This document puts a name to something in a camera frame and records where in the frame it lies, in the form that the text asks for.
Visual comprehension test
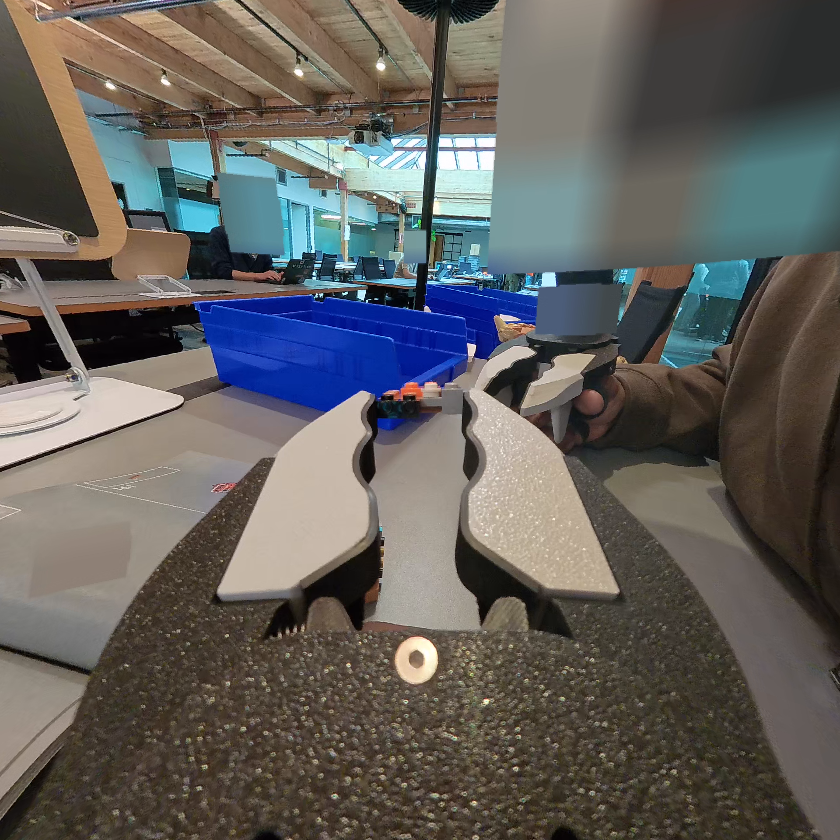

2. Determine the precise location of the small orange toy brick assembly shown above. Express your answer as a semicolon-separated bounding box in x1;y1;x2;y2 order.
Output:
377;381;467;419

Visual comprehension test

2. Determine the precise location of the toy brick instruction booklet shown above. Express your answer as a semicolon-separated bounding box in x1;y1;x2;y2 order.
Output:
0;449;258;672

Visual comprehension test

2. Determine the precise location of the row of black office chairs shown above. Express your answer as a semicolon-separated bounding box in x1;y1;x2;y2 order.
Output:
301;249;403;282

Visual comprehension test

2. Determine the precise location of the person's brown hoodie torso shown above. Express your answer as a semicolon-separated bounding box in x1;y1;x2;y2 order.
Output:
712;252;840;631

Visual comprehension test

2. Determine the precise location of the black mesh chair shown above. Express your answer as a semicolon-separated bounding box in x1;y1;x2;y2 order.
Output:
617;282;683;365

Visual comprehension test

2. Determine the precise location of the blue plastic bin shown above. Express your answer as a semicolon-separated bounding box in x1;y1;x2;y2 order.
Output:
425;283;540;361
195;294;471;432

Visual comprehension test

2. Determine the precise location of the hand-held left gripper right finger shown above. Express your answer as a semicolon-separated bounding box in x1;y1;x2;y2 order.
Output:
456;387;622;614

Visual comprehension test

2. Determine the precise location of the black pole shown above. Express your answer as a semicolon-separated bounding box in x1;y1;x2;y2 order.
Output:
395;0;501;311

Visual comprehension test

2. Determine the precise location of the grey desk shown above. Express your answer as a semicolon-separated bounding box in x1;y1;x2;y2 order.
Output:
0;341;840;840

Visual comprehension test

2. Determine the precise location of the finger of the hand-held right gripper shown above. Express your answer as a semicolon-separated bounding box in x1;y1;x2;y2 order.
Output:
520;352;596;445
474;344;540;403

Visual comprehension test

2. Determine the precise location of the person's right hand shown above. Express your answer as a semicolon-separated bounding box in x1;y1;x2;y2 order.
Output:
560;382;629;454

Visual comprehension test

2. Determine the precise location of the wood-edged background table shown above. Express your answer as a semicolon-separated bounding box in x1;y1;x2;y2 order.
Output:
0;279;368;317

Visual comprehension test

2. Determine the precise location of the white ceiling projector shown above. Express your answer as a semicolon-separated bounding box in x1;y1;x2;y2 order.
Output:
346;113;396;157

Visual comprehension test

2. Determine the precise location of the person's right forearm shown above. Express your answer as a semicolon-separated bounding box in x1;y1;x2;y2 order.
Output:
610;341;739;460

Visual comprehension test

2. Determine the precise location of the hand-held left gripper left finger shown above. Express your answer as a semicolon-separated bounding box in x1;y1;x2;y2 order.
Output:
215;390;383;614

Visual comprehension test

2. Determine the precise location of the curved plywood board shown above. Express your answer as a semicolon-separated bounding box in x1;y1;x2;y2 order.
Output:
112;228;191;282

